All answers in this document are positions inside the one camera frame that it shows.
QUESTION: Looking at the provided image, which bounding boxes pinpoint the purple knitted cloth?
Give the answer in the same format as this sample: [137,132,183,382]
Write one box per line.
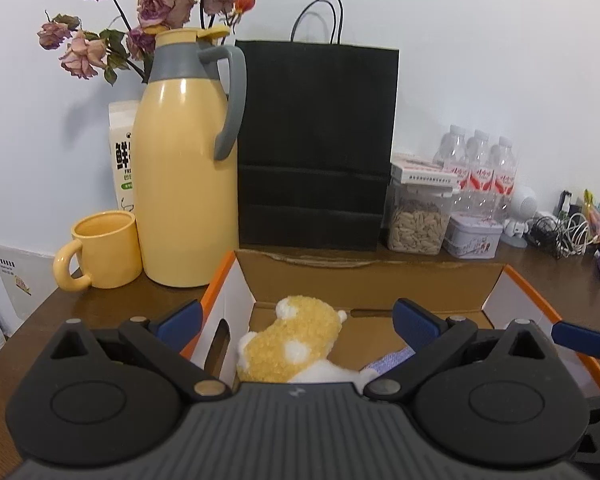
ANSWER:
[367,347,415,375]

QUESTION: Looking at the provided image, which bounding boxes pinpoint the plush toy yellow white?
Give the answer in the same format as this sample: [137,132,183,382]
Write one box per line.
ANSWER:
[236,296,379,392]

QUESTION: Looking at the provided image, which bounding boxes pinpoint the red orange cardboard box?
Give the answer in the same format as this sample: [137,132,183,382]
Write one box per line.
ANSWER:
[181,249,600,382]

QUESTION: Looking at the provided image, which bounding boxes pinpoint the yellow mug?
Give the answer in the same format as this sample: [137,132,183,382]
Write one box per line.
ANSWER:
[53,210,143,292]

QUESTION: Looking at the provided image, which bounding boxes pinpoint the small white tin box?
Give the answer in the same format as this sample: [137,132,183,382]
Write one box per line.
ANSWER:
[443,212,503,259]

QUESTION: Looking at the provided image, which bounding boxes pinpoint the clear seed container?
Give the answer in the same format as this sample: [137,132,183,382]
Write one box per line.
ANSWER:
[387,181,453,256]

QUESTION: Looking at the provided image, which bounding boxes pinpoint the yellow thermos jug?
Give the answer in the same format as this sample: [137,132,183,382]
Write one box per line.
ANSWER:
[131,25,247,288]

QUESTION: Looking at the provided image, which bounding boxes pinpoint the white robot figurine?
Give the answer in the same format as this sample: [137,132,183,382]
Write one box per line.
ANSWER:
[501,186,538,249]

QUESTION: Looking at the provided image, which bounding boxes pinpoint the flat white red box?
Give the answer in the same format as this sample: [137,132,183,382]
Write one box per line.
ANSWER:
[391,154,460,188]

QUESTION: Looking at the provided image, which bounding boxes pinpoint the water bottle middle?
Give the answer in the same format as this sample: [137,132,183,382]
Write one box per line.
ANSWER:
[460,129,493,216]

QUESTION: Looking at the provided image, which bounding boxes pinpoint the water bottle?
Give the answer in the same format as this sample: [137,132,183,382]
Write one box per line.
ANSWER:
[490,136,517,222]
[432,125,466,167]
[460,129,493,216]

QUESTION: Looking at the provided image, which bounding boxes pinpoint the water bottle right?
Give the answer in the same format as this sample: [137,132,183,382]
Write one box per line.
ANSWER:
[490,136,517,222]

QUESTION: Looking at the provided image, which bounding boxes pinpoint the water bottle left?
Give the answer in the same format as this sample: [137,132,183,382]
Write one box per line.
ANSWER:
[432,125,466,167]

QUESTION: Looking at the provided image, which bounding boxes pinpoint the milk carton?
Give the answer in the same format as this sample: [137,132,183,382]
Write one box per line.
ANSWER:
[108,100,140,212]

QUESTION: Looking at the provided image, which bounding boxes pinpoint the black paper bag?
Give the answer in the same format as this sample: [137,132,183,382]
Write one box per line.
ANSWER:
[237,0,399,250]

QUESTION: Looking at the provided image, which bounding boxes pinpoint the dried rose bouquet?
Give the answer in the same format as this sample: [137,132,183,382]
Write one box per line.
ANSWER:
[38,0,257,84]

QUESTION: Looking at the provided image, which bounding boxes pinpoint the tangled charger cables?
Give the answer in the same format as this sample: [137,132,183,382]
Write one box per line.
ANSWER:
[526,188,600,261]

